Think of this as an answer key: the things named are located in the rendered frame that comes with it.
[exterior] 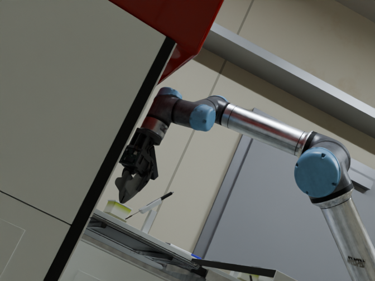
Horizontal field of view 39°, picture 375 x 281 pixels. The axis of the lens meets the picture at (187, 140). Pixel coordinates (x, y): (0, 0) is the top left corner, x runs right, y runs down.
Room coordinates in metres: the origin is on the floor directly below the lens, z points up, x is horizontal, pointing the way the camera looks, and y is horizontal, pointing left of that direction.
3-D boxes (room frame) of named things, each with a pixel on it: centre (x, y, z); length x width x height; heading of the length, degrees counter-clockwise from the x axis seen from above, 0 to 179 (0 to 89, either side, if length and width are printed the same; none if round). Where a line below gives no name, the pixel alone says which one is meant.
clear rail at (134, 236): (1.39, 0.01, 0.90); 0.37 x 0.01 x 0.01; 106
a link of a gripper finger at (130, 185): (1.46, 0.09, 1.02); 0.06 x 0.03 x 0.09; 147
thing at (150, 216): (1.83, 0.02, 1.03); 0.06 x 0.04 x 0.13; 106
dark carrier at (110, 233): (1.56, 0.06, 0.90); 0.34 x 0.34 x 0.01; 16
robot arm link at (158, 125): (1.47, 0.10, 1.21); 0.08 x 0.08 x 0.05
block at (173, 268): (1.81, -0.14, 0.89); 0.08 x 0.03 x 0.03; 106
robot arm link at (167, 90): (1.47, 0.10, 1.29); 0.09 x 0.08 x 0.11; 64
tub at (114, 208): (1.89, 0.12, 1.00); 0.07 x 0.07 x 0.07; 25
